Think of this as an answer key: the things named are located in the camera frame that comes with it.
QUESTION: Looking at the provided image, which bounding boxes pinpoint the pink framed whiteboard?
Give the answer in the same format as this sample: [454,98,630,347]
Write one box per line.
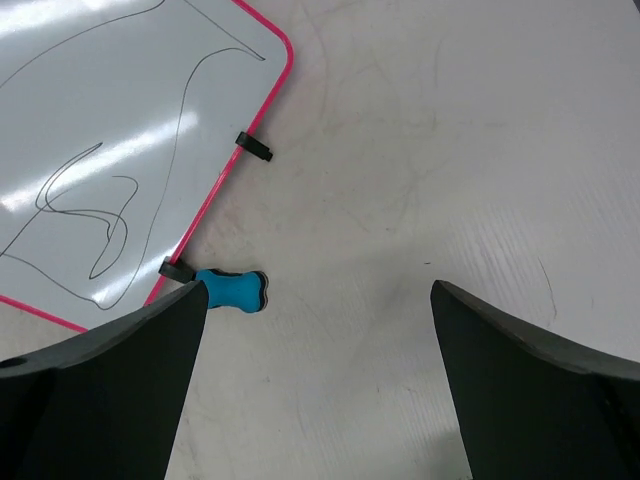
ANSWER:
[1,1,294,332]

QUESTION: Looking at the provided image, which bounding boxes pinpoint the black whiteboard clip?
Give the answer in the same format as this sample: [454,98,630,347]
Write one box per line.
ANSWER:
[158,257,196,284]
[235,131,273,162]

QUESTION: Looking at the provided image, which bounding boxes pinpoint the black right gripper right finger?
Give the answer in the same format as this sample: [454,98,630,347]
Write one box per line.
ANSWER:
[431,281,639,479]

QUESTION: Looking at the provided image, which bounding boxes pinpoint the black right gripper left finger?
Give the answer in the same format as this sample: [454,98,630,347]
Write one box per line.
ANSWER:
[1,282,208,479]

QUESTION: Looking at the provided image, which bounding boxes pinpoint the black whiteboard clip lower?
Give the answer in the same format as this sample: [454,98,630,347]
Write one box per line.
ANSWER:
[158,257,196,284]

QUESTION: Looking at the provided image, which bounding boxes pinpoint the black whiteboard clip upper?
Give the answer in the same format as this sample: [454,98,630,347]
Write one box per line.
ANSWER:
[235,131,273,162]

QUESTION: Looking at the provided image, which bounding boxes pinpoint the blue whiteboard eraser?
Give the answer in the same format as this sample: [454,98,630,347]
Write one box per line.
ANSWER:
[195,269,269,314]

